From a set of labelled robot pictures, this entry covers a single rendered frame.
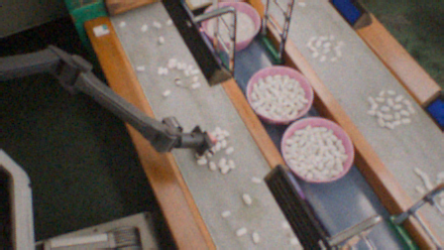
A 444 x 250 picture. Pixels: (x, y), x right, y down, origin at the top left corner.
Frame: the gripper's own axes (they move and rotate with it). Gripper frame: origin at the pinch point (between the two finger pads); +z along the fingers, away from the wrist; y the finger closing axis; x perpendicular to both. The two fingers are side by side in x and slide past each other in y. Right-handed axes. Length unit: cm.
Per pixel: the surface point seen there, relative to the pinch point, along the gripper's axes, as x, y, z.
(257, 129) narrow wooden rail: -11.0, -3.0, 11.7
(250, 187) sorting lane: -0.6, -21.8, 3.4
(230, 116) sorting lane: -5.4, 8.1, 9.0
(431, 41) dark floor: -64, 40, 191
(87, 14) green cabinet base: 13, 83, -20
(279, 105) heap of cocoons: -18.7, 3.6, 24.1
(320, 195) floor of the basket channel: -11.1, -34.4, 25.4
